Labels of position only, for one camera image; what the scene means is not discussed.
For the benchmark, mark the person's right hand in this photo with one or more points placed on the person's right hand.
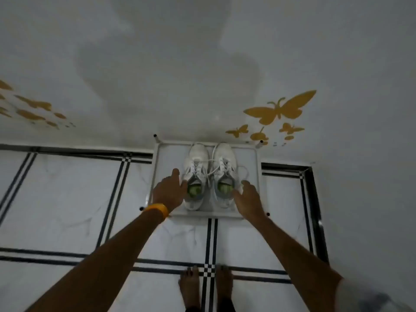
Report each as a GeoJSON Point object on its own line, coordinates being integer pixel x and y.
{"type": "Point", "coordinates": [248, 199]}

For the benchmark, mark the person's left hand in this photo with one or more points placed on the person's left hand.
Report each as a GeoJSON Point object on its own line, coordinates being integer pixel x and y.
{"type": "Point", "coordinates": [170, 191]}

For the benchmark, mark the grey two-tier shoe rack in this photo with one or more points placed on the grey two-tier shoe rack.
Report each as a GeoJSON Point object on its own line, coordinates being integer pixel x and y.
{"type": "Point", "coordinates": [169, 159]}

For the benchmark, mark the white sneaker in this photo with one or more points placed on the white sneaker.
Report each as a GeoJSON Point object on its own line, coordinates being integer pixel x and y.
{"type": "Point", "coordinates": [224, 155]}
{"type": "Point", "coordinates": [196, 159]}

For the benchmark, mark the person's right forearm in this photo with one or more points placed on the person's right forearm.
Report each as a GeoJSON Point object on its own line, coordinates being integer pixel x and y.
{"type": "Point", "coordinates": [292, 253]}

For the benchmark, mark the person's left forearm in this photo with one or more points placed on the person's left forearm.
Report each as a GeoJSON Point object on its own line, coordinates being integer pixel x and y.
{"type": "Point", "coordinates": [97, 266]}

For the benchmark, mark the person's right foot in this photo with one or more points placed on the person's right foot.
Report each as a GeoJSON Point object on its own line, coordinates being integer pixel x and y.
{"type": "Point", "coordinates": [224, 285]}

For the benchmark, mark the person's foot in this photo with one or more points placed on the person's foot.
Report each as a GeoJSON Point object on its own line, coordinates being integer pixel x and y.
{"type": "Point", "coordinates": [224, 285]}
{"type": "Point", "coordinates": [190, 285]}

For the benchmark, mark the person's left foot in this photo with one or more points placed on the person's left foot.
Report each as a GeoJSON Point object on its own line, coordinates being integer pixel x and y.
{"type": "Point", "coordinates": [190, 285]}

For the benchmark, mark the orange thread wristband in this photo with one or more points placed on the orange thread wristband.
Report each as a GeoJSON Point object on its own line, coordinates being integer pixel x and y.
{"type": "Point", "coordinates": [157, 209]}

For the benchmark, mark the yellow hanging butterfly wall sticker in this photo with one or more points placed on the yellow hanging butterfly wall sticker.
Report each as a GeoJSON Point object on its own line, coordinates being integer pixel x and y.
{"type": "Point", "coordinates": [259, 137]}

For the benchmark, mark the small yellow butterfly wall sticker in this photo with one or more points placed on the small yellow butterfly wall sticker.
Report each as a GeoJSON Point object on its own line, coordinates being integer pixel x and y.
{"type": "Point", "coordinates": [240, 130]}
{"type": "Point", "coordinates": [287, 128]}

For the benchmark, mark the yellow oval wall sticker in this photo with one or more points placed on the yellow oval wall sticker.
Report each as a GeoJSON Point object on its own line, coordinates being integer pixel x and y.
{"type": "Point", "coordinates": [289, 138]}

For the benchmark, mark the large yellow butterfly wall sticker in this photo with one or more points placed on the large yellow butterfly wall sticker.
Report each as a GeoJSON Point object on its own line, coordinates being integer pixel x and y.
{"type": "Point", "coordinates": [266, 113]}

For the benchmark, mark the cluster of yellow wall stickers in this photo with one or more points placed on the cluster of yellow wall stickers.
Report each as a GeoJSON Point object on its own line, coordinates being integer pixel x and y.
{"type": "Point", "coordinates": [29, 115]}

